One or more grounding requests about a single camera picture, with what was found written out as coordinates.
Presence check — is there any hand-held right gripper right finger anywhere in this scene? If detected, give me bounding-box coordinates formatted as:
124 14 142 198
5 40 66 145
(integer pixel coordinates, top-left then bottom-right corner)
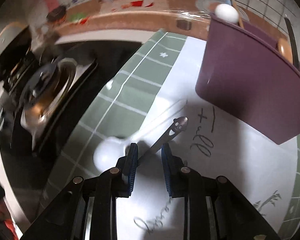
161 143 282 240

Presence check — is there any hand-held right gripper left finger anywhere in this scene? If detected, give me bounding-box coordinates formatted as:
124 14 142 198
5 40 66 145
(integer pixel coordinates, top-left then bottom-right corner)
20 142 139 240

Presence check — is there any long white plastic spoon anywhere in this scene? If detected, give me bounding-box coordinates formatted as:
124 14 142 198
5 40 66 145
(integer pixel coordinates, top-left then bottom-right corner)
93 99 188 172

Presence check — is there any dark metal smiley-handle spoon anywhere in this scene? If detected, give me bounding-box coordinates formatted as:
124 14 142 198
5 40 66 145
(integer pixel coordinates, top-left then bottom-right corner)
137 116 189 162

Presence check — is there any purple plastic utensil container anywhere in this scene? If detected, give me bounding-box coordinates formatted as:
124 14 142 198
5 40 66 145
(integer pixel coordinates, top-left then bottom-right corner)
195 14 300 145

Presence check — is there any wooden spoon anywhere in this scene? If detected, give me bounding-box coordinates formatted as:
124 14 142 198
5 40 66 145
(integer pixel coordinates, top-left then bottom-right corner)
277 38 293 60

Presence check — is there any dark shovel-shaped spoon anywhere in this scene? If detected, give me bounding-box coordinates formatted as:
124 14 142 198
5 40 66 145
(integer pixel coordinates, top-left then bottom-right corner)
284 17 300 67

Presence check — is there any white printed table cloth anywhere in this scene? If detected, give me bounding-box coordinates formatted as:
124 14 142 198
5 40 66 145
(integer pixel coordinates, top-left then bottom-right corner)
115 36 299 240

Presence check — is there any green checkered mat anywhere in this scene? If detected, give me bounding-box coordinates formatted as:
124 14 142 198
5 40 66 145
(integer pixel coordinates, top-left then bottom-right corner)
44 29 300 230

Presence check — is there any black gas stove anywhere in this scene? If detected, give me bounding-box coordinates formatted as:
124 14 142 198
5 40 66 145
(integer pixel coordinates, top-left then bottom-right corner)
0 39 143 160

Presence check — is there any red paper decoration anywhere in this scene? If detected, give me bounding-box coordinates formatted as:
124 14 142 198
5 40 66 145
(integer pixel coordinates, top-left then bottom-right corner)
0 217 19 240

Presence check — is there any black wok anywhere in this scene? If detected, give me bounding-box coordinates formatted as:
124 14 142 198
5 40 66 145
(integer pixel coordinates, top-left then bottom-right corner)
0 34 44 85

